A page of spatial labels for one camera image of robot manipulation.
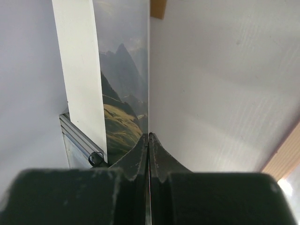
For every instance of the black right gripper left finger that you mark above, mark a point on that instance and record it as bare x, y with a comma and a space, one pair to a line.
98, 196

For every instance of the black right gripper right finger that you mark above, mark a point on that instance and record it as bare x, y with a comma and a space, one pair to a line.
182, 197

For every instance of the mountain landscape photo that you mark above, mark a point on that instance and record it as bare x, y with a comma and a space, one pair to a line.
123, 39

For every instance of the pink wooden picture frame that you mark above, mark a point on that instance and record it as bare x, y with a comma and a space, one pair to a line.
286, 158

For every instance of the brown cardboard backing board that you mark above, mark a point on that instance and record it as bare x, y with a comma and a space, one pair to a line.
157, 8

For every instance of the aluminium front rail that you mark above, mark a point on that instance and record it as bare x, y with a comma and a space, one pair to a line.
82, 152

